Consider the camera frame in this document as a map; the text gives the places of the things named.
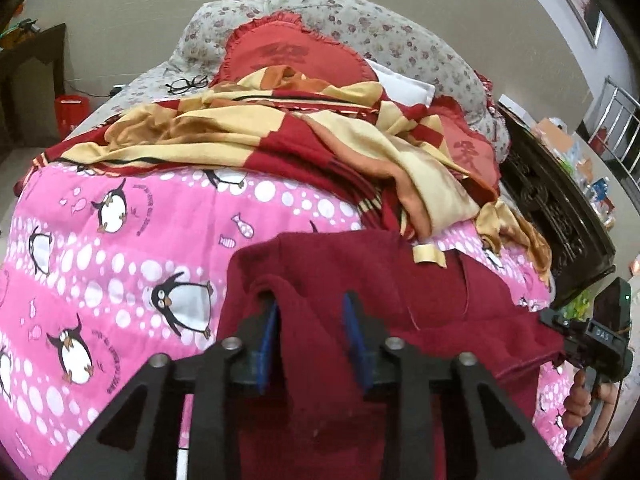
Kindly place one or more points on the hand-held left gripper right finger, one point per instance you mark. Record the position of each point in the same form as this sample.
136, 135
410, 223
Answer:
356, 340

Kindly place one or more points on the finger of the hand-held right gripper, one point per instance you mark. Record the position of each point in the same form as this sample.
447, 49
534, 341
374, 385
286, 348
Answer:
557, 322

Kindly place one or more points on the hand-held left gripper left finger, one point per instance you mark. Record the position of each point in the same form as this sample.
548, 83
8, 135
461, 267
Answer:
267, 345

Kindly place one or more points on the maroon fleece sweater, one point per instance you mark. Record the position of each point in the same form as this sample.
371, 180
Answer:
375, 280

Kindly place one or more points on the person's right hand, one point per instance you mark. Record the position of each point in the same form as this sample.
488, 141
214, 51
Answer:
575, 402

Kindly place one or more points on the dark carved wooden headboard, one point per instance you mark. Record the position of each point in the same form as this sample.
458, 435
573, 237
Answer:
555, 210

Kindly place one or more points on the small red heart pillow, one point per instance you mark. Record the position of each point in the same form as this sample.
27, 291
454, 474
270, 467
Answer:
467, 150

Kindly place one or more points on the pink penguin print blanket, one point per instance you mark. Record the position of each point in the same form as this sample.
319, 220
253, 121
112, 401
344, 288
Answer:
100, 240

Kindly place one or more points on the metal railing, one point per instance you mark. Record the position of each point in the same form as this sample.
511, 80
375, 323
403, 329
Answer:
617, 120

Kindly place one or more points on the red and yellow checked blanket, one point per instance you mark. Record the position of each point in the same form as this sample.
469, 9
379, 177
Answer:
280, 130

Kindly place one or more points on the white pillow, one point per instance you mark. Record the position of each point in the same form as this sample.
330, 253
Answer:
405, 85

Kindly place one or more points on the black eyeglasses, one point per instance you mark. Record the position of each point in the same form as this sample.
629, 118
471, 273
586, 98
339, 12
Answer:
186, 85

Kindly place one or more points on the large red heart pillow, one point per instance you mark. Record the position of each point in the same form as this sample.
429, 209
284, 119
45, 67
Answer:
300, 50

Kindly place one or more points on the red plastic basket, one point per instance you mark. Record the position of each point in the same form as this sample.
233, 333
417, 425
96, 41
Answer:
72, 115

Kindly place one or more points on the dark wooden side table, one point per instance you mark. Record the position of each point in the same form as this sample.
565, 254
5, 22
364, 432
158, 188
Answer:
30, 85

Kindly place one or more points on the green and black tool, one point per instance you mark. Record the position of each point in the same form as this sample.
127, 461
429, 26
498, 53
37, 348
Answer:
17, 27

